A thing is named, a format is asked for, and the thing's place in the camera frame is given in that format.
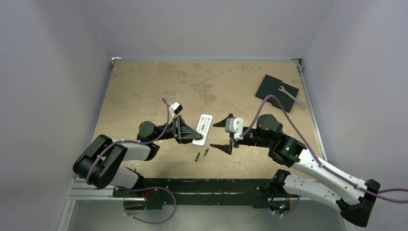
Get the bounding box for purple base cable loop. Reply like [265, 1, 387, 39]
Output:
[123, 187, 177, 225]

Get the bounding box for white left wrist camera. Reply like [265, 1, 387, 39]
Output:
[169, 102, 183, 117]

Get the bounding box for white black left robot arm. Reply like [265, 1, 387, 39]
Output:
[73, 115, 203, 197]

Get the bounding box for aluminium table edge frame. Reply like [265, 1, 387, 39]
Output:
[292, 59, 328, 162]

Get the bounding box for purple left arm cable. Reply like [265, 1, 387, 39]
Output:
[85, 97, 171, 186]

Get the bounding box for white remote control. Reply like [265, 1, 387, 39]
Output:
[192, 114, 213, 146]

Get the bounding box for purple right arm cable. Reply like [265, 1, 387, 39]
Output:
[240, 94, 408, 204]

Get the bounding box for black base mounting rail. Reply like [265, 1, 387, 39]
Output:
[113, 178, 297, 210]

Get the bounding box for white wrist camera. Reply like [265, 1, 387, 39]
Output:
[169, 102, 183, 117]
[225, 117, 244, 141]

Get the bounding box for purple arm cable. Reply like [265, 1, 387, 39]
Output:
[85, 97, 171, 186]
[240, 94, 408, 204]

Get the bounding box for silver open-end wrench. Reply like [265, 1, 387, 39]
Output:
[278, 86, 306, 108]

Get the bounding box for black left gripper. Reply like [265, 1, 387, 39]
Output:
[151, 115, 202, 144]

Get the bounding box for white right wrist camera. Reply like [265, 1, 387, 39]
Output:
[225, 117, 244, 141]

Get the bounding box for black foam pad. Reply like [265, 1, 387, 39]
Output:
[255, 75, 299, 113]

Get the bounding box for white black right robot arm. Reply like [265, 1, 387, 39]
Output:
[213, 114, 380, 227]

